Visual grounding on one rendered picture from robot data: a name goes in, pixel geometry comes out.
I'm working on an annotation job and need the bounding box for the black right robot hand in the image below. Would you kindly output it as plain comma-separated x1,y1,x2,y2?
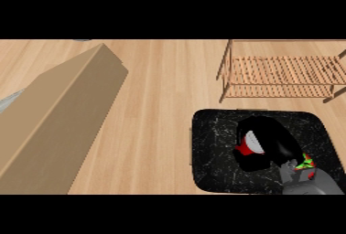
231,115,307,172

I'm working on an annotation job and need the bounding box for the red can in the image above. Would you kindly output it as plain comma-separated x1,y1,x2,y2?
234,130,268,155

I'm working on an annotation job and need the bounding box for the black marble tray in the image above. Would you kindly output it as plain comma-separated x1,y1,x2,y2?
191,108,346,195

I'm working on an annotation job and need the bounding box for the wooden tiered shelf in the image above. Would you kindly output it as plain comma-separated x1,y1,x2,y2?
217,39,346,103

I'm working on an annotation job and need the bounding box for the tan wooden cabinet door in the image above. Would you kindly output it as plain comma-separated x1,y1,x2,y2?
0,43,131,196

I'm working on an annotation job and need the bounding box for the grey metal object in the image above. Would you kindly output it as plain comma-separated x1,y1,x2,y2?
0,89,27,113

